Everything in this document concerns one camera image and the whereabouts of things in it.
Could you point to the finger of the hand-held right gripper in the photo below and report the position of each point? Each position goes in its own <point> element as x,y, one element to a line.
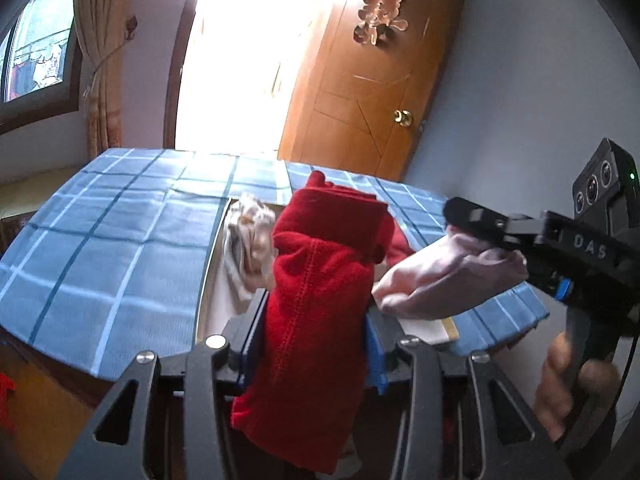
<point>475,217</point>

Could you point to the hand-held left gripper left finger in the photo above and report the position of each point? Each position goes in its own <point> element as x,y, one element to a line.
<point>252,355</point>

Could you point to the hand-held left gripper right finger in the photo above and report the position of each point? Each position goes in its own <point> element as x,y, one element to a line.
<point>375,360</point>

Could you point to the pale pink underwear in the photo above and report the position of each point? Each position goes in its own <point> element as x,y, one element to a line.
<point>440,280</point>

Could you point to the red underwear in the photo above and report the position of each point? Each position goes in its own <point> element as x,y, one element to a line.
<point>315,285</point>

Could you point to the cream dotted underwear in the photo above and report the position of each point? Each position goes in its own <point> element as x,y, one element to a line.
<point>250,240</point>

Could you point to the person's right hand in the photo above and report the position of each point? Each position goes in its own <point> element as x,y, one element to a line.
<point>555,395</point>

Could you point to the brass door knob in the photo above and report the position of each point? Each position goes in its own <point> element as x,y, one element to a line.
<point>402,116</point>

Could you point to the blue plaid tablecloth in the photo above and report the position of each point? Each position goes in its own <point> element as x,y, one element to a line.
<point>125,240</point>

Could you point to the orange wooden door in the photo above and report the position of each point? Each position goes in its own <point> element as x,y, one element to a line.
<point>360,85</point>

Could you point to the gold door ornament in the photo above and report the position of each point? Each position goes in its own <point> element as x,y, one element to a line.
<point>380,20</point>

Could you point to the tan curtain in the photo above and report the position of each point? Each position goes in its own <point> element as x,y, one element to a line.
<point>105,85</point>

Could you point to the dark framed window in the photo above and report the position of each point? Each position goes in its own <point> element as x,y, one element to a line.
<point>35,50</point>

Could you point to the black wall hook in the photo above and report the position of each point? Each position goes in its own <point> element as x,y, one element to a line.
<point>131,25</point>

